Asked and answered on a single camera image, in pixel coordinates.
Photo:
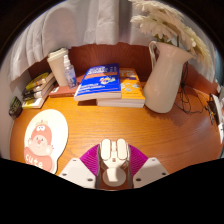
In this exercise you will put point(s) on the white computer mouse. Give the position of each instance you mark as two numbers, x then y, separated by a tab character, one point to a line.
113	156

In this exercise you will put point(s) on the cream lidded tumbler cup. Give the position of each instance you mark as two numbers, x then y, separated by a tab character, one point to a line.
59	66

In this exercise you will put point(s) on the cream ceramic pitcher vase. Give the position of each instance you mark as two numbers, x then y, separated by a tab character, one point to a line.
165	83

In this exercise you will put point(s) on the white curtain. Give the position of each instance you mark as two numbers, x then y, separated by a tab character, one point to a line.
86	23

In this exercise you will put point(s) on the white cartoon mouse pad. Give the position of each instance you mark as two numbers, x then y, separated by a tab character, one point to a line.
46	143

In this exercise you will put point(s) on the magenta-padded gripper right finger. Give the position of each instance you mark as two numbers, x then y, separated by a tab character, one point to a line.
151	170

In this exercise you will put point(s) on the orange paperback book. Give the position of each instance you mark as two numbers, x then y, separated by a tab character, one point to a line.
131	88

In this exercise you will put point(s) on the red-brown flat book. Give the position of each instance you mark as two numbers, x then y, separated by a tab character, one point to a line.
61	91

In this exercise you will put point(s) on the clear spray bottle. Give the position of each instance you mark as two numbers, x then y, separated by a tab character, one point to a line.
70	76

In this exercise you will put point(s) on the white daisy flower bunch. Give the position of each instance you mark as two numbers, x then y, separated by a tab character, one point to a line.
166	23

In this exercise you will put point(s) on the white flat device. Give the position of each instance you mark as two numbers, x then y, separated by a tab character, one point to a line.
218	113

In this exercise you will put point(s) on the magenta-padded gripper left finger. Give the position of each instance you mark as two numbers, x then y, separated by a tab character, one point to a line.
75	170

